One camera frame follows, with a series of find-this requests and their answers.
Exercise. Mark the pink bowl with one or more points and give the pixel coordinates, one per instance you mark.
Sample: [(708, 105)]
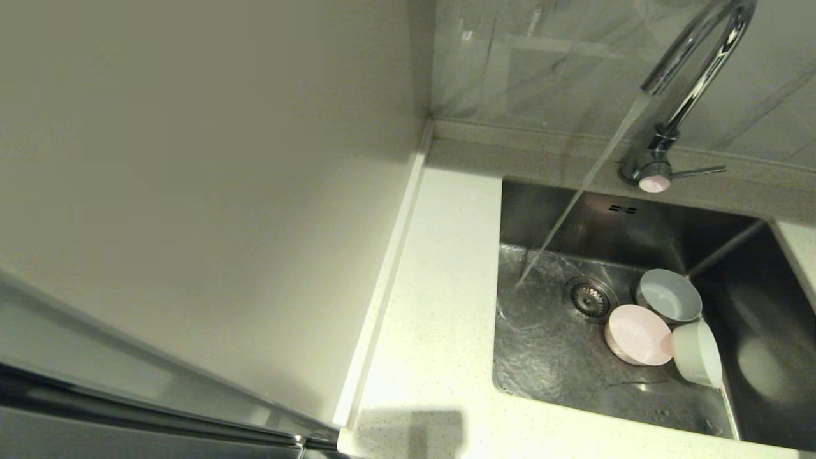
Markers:
[(637, 335)]

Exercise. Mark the running water stream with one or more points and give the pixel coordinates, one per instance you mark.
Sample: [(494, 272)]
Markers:
[(586, 185)]

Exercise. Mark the stainless steel sink basin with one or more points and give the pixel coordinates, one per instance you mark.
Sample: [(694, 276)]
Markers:
[(554, 376)]

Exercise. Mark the chrome gooseneck faucet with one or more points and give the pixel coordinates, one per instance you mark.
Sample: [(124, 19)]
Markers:
[(655, 172)]

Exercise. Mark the white bowl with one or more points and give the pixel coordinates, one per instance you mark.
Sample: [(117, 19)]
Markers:
[(698, 354)]

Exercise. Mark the round metal drain strainer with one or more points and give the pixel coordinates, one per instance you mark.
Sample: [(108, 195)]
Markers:
[(590, 298)]

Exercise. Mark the blue grey bowl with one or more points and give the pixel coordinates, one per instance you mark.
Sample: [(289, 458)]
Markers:
[(669, 296)]

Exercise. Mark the white cabinet side panel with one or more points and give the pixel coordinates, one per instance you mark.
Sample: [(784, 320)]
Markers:
[(191, 159)]

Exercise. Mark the white countertop edge strip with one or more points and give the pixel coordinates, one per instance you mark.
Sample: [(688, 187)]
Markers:
[(389, 268)]

